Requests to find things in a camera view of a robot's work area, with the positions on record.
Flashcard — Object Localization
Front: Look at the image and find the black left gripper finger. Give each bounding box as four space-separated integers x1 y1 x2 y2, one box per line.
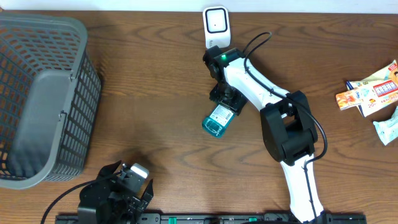
97 161 121 179
138 179 154 212

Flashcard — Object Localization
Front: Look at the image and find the teal mouthwash bottle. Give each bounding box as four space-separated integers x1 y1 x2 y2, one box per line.
202 105 235 138

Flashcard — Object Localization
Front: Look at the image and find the small orange box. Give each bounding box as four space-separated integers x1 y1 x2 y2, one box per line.
335 88 369 110

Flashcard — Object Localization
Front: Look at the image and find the orange snack bag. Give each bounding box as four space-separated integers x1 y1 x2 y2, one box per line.
346 60 397 118

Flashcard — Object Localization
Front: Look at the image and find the teal wet wipes pack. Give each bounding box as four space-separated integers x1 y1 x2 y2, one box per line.
373 108 397 146

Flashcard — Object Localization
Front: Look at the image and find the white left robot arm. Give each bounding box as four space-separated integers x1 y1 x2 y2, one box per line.
78 161 154 223

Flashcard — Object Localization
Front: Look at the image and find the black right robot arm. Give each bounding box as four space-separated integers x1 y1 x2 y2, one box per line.
202 46 323 223

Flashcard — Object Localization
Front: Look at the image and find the white barcode scanner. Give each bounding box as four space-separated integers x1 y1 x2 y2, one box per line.
202 6 231 49

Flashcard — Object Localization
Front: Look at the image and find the grey plastic basket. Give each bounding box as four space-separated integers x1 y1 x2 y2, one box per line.
1 12 102 190

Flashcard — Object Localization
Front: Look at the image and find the black left camera cable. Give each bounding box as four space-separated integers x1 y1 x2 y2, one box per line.
39 179 103 224

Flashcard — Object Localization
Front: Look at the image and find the black camera cable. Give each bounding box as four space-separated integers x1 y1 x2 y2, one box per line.
242 31 329 224
39 179 103 224

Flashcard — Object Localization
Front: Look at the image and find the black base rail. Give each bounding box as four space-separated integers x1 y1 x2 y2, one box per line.
55 212 368 224

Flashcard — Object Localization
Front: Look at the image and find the black right camera cable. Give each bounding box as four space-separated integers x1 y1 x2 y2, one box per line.
242 31 329 224

